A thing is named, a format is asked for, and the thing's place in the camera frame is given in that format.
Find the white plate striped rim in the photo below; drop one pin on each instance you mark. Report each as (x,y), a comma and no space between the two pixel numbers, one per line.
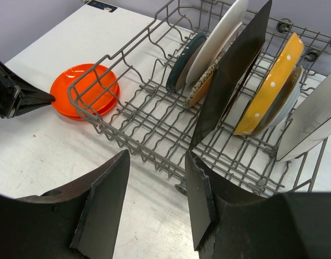
(218,38)

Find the black label back left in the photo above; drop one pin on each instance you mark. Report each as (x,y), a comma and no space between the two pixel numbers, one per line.
(101,5)

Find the white rectangular plate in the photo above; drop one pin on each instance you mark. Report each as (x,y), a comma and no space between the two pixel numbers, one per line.
(310,123)

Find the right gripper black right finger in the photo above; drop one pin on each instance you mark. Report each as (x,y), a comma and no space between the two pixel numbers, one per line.
(230,222)

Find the yellow polka dot plate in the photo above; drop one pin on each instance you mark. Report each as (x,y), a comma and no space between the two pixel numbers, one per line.
(271,86)

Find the speckled beige oval plate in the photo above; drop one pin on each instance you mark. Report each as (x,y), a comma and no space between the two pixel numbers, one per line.
(212,67)

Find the woven bamboo round plate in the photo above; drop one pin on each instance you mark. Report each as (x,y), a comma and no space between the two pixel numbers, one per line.
(201,92)

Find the green square glazed plate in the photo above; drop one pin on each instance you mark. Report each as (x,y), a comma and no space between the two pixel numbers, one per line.
(232,66)

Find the orange round plate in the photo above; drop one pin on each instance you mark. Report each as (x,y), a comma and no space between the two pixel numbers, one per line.
(98,89)
(74,118)

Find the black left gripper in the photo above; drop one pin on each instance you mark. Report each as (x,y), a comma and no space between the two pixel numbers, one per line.
(17,96)

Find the dark teal round plate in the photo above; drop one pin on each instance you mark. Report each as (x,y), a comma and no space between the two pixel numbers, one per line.
(177,76)

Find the light blue round plate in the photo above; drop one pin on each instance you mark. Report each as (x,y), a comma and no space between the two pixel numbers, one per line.
(286,98)

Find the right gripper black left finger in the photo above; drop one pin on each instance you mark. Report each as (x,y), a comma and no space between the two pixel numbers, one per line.
(77,220)

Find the grey wire dish rack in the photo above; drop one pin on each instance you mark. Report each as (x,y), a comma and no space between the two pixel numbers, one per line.
(153,124)

